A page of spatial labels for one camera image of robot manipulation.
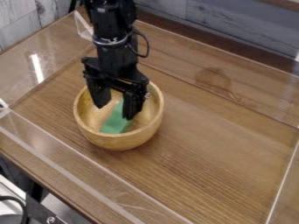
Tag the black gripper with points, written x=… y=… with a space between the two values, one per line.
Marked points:
x=112 y=71

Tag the brown wooden bowl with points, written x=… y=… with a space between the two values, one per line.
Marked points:
x=89 y=118

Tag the green rectangular block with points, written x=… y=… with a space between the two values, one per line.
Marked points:
x=116 y=124

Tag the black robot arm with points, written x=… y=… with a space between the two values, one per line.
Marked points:
x=112 y=18

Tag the black metal table frame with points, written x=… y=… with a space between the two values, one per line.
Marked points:
x=21 y=198

